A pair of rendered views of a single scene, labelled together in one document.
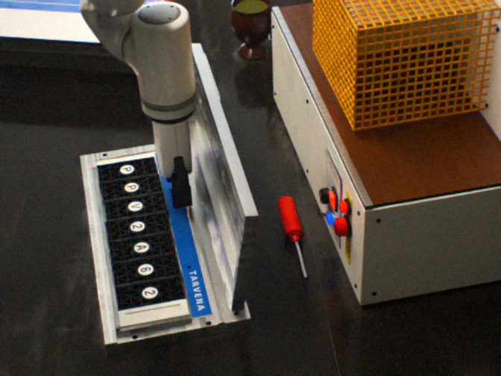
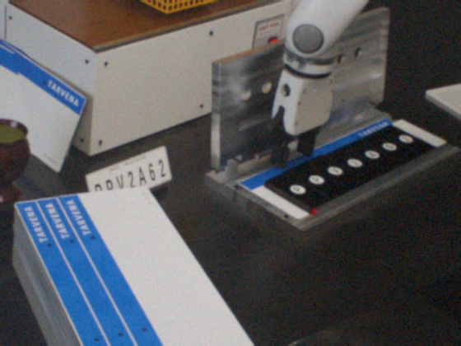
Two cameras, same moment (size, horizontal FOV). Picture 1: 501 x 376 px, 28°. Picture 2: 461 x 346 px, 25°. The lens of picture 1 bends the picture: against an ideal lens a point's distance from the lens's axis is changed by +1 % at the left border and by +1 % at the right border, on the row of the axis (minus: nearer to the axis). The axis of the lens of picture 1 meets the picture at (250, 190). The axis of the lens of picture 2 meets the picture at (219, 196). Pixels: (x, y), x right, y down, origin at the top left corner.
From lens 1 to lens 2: 2.60 m
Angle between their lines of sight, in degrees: 95
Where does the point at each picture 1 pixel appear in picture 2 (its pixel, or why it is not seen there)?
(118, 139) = (240, 236)
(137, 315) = (429, 139)
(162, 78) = not seen: hidden behind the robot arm
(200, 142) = (261, 119)
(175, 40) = not seen: outside the picture
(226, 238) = (351, 85)
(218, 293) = (365, 121)
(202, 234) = (320, 140)
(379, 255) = not seen: hidden behind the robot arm
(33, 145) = (306, 289)
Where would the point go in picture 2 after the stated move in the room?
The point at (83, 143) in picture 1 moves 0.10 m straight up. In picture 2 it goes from (268, 256) to (279, 198)
